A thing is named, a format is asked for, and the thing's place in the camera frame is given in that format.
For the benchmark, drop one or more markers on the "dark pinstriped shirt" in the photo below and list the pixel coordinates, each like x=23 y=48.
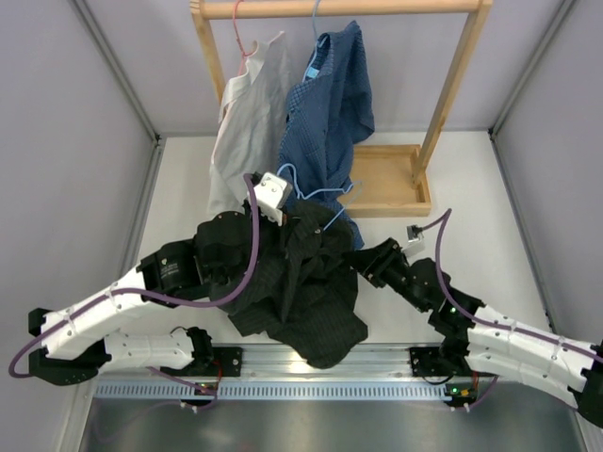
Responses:
x=302 y=293

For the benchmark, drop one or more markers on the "aluminium frame post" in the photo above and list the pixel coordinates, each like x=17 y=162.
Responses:
x=93 y=28
x=538 y=51

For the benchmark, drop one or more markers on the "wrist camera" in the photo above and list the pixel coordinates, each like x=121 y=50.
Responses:
x=414 y=241
x=271 y=193

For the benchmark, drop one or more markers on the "pink hanger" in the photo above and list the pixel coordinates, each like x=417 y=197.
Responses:
x=244 y=53

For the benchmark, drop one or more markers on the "white shirt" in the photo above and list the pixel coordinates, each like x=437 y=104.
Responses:
x=252 y=123

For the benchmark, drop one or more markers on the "wooden clothes rack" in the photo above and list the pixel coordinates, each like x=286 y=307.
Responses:
x=394 y=176

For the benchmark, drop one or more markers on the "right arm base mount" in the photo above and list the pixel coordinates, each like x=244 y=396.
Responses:
x=433 y=362

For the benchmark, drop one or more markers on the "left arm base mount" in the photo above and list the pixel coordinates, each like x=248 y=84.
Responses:
x=221 y=361

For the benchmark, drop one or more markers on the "aluminium frame post left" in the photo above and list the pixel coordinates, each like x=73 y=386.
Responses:
x=93 y=28

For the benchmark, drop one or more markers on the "aluminium frame post right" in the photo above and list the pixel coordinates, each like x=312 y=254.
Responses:
x=538 y=51

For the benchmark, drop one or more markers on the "light blue hanger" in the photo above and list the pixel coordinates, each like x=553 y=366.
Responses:
x=353 y=186

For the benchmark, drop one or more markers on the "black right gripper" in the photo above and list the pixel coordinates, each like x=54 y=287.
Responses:
x=375 y=262

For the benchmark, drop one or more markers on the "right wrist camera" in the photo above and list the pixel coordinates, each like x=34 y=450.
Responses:
x=414 y=241

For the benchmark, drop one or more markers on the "perforated cable duct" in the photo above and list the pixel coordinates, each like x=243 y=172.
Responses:
x=281 y=390

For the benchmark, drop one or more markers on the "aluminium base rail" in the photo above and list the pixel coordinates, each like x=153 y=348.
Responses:
x=272 y=361

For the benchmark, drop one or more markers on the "blue hanger under blue shirt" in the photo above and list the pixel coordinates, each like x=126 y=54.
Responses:
x=314 y=21

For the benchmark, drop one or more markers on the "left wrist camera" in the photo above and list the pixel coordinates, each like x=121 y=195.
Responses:
x=271 y=193

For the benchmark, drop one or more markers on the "blue checked shirt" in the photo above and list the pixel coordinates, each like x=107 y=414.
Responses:
x=327 y=113

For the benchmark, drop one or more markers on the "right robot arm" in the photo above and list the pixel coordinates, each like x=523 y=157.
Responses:
x=478 y=338

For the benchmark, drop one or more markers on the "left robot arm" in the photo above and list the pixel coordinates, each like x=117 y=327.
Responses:
x=210 y=269

